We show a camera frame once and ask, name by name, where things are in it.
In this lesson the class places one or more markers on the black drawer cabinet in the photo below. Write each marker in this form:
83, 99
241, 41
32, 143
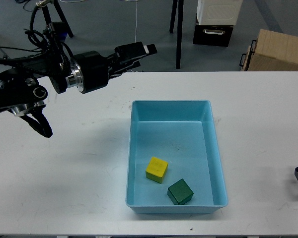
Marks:
212, 35

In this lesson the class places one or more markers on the yellow wooden cube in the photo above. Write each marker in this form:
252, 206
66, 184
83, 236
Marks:
156, 169

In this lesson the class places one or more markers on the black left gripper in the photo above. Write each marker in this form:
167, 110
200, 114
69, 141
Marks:
92, 71

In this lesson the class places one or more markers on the light blue plastic bin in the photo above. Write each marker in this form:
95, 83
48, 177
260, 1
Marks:
183, 134

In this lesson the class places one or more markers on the black stand legs left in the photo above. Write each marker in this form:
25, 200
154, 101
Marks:
43, 4

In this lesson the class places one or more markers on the white appliance box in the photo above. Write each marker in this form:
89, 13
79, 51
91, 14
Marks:
218, 12

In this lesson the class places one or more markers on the black stand legs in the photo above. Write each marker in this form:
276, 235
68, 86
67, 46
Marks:
177, 10
43, 4

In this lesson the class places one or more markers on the green wooden cube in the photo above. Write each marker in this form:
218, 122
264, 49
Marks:
180, 192

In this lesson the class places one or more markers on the black stand legs right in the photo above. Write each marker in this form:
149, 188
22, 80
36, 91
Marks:
177, 10

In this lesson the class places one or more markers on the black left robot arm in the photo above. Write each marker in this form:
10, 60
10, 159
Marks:
23, 96

